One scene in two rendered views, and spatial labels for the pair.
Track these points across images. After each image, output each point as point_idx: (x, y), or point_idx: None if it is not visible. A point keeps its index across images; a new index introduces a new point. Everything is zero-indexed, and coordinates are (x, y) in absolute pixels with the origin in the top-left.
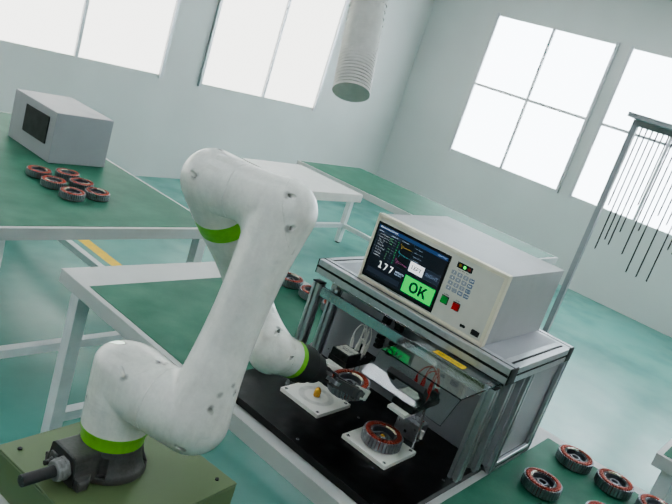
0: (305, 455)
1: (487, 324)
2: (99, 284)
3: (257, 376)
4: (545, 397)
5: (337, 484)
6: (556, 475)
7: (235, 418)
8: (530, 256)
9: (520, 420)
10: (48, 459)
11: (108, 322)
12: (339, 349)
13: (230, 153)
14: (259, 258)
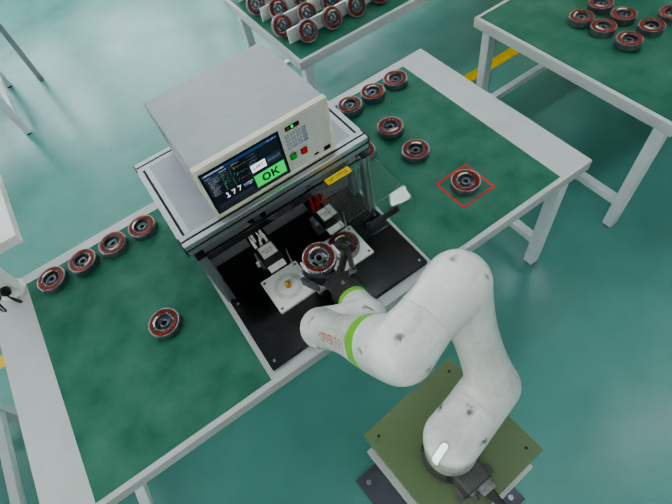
0: None
1: (331, 134)
2: (88, 492)
3: (263, 331)
4: None
5: (392, 287)
6: None
7: (319, 354)
8: (237, 59)
9: None
10: (476, 497)
11: (156, 475)
12: (268, 256)
13: (399, 326)
14: (494, 315)
